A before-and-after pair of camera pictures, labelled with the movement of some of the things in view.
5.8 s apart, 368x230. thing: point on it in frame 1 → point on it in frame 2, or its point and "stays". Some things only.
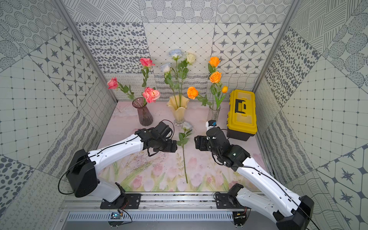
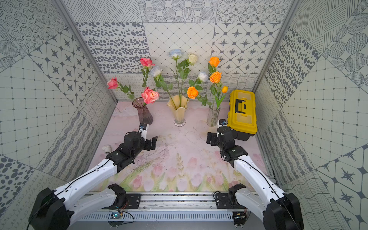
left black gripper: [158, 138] → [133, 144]
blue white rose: [166, 68] → [155, 72]
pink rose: [146, 63] stays
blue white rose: [187, 127] → [203, 76]
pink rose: [151, 95] stays
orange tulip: [218, 101] stays
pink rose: [112, 83] stays
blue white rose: [176, 54] stays
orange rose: [214, 62] stays
